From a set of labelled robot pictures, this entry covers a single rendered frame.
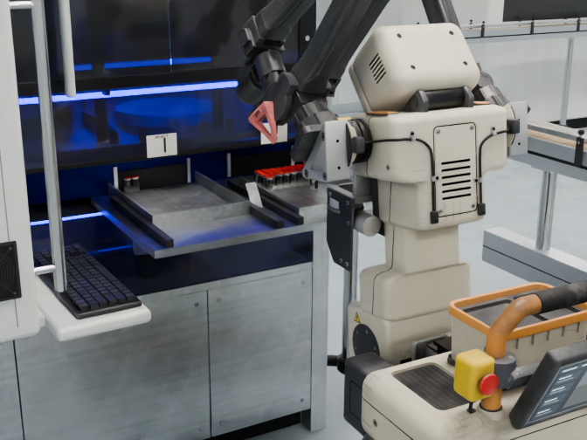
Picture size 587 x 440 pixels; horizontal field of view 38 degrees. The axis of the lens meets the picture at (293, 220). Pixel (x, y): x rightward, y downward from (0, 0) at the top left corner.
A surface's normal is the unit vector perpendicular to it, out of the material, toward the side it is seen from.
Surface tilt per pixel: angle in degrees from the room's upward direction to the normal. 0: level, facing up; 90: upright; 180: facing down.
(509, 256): 90
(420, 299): 82
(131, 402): 90
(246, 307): 90
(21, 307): 90
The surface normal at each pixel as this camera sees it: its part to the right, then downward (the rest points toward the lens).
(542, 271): -0.87, 0.15
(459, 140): 0.47, 0.14
